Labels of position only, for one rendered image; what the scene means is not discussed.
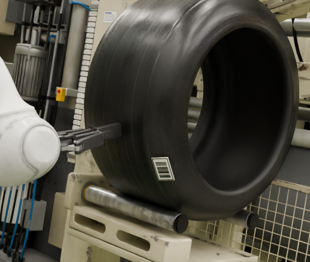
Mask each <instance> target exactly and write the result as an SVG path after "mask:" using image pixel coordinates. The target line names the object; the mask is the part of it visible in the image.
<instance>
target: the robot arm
mask: <svg viewBox="0 0 310 262"><path fill-rule="evenodd" d="M121 136H122V124H121V123H113V124H109V125H104V126H100V127H95V128H92V126H91V125H89V126H88V129H85V128H79V129H73V130H66V131H62V132H56V131H55V129H54V128H53V127H52V126H51V125H50V124H49V123H48V122H46V121H45V120H43V119H41V118H40V117H39V116H38V114H37V113H36V111H35V108H34V107H33V106H31V105H29V104H27V103H26V102H24V101H23V100H22V98H21V97H20V95H19V93H18V91H17V89H16V87H15V84H14V82H13V80H12V78H11V75H10V73H9V71H8V69H7V67H6V65H5V64H4V62H3V60H2V59H1V57H0V186H1V187H12V186H18V185H22V184H26V183H28V182H32V181H34V180H36V179H38V178H40V177H42V176H43V175H45V174H46V173H47V172H49V171H50V170H51V169H52V167H53V166H54V165H55V163H56V161H57V159H58V157H59V156H60V155H65V154H67V153H68V152H72V151H74V152H75V154H76V155H79V154H81V153H82V152H84V151H86V150H89V149H92V148H94V147H97V146H100V145H102V144H104V141H105V140H109V139H113V138H117V137H121Z"/></svg>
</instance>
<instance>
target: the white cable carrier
mask: <svg viewBox="0 0 310 262"><path fill-rule="evenodd" d="M91 4H99V1H91ZM90 10H92V11H91V12H90V14H89V15H90V16H94V17H89V20H88V21H90V22H89V23H88V27H91V28H88V29H87V32H89V33H87V34H86V37H87V39H86V41H85V43H87V44H85V48H86V49H85V50H84V54H86V55H83V59H84V60H83V61H82V65H85V66H82V69H81V70H83V71H81V73H80V75H81V77H80V79H79V80H80V81H82V82H80V83H79V86H80V87H79V88H78V92H81V93H78V94H77V97H79V98H77V100H76V102H77V104H76V107H75V108H78V109H75V113H76V114H75V115H74V119H77V120H74V121H73V124H75V125H73V128H72V129H79V128H80V124H81V120H82V113H83V106H84V96H85V87H86V81H87V76H88V71H89V66H90V58H91V52H92V45H93V38H94V34H95V27H96V20H97V13H98V9H93V8H91V9H90ZM90 38H91V39H90ZM88 49H90V50H88ZM86 60H88V61H86ZM85 71H86V72H85ZM82 76H85V77H82ZM81 87H84V88H81ZM80 98H83V99H80ZM79 103H82V104H79ZM80 109H81V110H80ZM78 114H80V115H78ZM69 154H73V155H76V154H75V153H74V151H73V152H69ZM68 162H71V163H75V159H71V158H68Z"/></svg>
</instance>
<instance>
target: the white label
mask: <svg viewBox="0 0 310 262"><path fill-rule="evenodd" d="M151 159H152V162H153V165H154V168H155V172H156V175H157V178H158V180H174V176H173V173H172V169H171V166H170V163H169V160H168V157H165V158H151Z"/></svg>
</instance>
